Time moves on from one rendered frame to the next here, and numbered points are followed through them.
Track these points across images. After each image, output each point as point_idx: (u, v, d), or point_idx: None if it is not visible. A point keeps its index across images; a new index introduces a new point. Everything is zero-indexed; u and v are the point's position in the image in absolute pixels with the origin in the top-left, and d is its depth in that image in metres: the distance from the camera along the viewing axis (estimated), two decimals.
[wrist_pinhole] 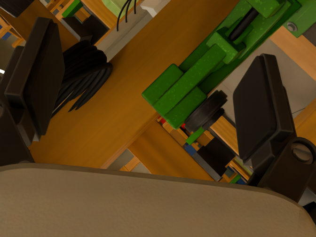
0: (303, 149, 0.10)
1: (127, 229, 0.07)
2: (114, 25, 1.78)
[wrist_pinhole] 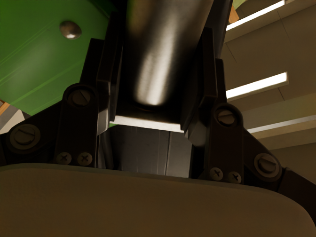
0: (225, 113, 0.10)
1: (127, 229, 0.07)
2: None
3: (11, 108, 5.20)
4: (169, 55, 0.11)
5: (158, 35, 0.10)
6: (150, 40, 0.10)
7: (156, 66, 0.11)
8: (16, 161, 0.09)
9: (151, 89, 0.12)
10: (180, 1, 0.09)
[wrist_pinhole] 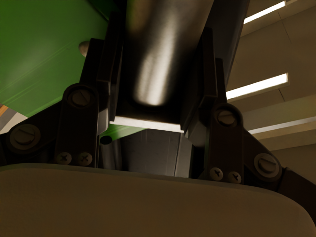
0: (225, 114, 0.10)
1: (127, 229, 0.07)
2: None
3: None
4: (169, 56, 0.10)
5: (158, 36, 0.10)
6: (150, 41, 0.10)
7: (156, 67, 0.11)
8: (16, 161, 0.09)
9: (151, 90, 0.12)
10: (180, 2, 0.09)
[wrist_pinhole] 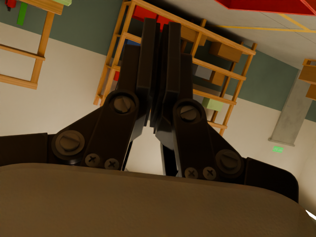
0: (187, 109, 0.10)
1: (127, 229, 0.07)
2: None
3: None
4: None
5: None
6: None
7: None
8: (56, 164, 0.09)
9: None
10: None
